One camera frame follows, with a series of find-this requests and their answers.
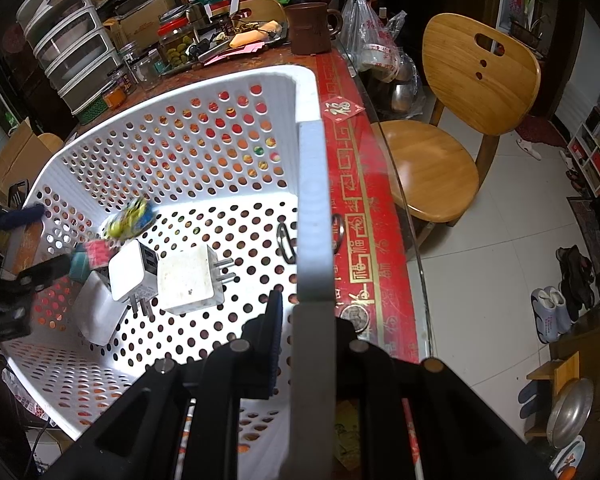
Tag black phone stand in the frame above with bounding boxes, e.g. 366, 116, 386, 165
7, 180, 31, 211

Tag brown ceramic mug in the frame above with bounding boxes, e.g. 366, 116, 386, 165
285, 2, 343, 56

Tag metal ring clip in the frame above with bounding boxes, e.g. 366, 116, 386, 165
276, 214, 347, 263

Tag red lid olive jar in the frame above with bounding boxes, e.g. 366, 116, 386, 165
157, 19, 201, 66

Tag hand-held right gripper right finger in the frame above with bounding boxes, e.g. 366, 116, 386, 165
332, 317, 556, 480

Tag open cardboard box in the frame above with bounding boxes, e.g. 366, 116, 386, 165
0, 117, 33, 196

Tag brown cardboard box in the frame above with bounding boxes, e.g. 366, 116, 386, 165
105, 0, 176, 51

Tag silver round coin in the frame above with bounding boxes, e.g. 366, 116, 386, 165
341, 304, 371, 333

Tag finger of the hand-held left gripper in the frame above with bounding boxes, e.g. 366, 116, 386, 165
16, 252, 75, 293
0, 203, 46, 233

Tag red paper decal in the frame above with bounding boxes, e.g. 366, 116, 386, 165
322, 95, 363, 123

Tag large white charger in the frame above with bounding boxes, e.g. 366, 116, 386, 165
157, 245, 237, 316

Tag dark shoes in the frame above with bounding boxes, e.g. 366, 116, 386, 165
555, 245, 597, 321

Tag wooden chair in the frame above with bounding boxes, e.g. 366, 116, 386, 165
377, 12, 542, 248
235, 0, 287, 23
37, 132, 65, 155

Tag white perforated plastic basket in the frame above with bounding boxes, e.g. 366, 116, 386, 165
2, 64, 338, 480

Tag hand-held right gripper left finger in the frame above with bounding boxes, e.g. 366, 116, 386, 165
42, 290, 284, 480

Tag clear plastic bag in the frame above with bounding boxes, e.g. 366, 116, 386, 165
340, 0, 426, 116

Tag empty glass jar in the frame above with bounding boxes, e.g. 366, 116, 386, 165
130, 52, 162, 92

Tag wooden stool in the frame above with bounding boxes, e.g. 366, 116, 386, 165
525, 350, 581, 441

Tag metal basin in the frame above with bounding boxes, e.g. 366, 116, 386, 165
545, 377, 595, 448

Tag small orange jar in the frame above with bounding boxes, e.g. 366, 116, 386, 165
102, 72, 138, 108

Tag white stacked plastic drawers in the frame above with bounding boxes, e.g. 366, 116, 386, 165
16, 0, 126, 116

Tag red door mat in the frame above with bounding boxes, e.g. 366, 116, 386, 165
522, 115, 568, 148

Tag grey and white slippers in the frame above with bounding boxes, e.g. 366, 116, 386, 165
530, 286, 573, 343

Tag white slipper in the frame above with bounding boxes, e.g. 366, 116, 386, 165
516, 137, 543, 161

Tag green plastic basket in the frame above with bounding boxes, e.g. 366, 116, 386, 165
75, 97, 112, 126

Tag white shelf unit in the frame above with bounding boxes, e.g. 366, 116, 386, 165
567, 75, 600, 201

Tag pink patterned cube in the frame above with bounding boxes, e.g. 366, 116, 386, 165
82, 240, 118, 273

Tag dark patterned mat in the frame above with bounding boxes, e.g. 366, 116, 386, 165
566, 195, 600, 286

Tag white dual port charger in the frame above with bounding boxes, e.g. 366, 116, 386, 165
108, 240, 160, 318

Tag red printed tablecloth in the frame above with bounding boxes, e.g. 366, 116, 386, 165
22, 45, 433, 480

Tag blue slippers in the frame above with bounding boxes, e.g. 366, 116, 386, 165
517, 380, 546, 421

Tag metal tray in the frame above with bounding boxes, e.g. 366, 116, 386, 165
160, 20, 288, 76

